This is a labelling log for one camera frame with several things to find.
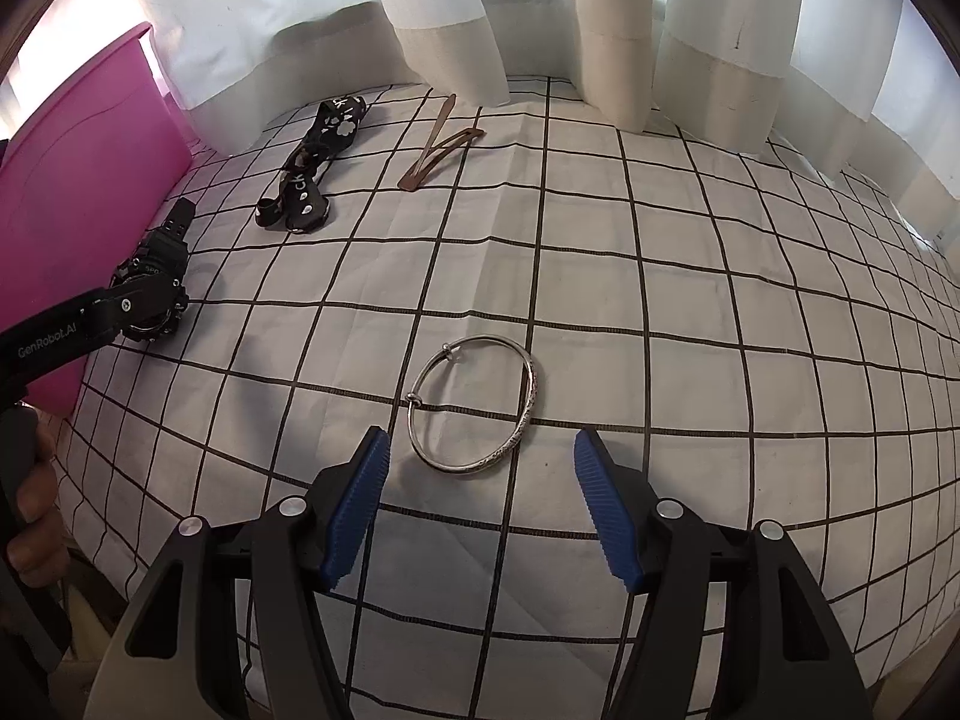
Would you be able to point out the pink plastic bin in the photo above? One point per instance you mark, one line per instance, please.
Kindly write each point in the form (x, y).
(82, 187)

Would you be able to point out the open-ended silver bangle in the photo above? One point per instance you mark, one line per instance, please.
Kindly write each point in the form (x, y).
(533, 390)

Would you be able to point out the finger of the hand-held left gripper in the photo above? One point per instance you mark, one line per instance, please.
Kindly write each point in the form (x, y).
(135, 304)

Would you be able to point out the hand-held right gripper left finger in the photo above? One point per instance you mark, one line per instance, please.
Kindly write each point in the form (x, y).
(352, 510)

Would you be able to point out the black wrist watch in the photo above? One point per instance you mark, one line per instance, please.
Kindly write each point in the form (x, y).
(161, 255)

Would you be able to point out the brown metal hair clip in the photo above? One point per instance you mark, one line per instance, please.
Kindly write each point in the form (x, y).
(431, 165)

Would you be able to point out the person's left hand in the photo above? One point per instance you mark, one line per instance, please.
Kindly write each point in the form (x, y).
(37, 510)

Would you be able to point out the white curtain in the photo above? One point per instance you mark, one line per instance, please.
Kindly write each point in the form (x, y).
(225, 15)

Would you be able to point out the black dotted bow hair clip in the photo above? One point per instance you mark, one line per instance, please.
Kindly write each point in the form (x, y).
(304, 202)

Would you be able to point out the white black-grid tablecloth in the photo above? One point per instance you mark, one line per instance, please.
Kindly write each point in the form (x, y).
(600, 315)

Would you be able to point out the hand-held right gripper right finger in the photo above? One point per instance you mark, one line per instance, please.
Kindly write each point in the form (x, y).
(607, 510)

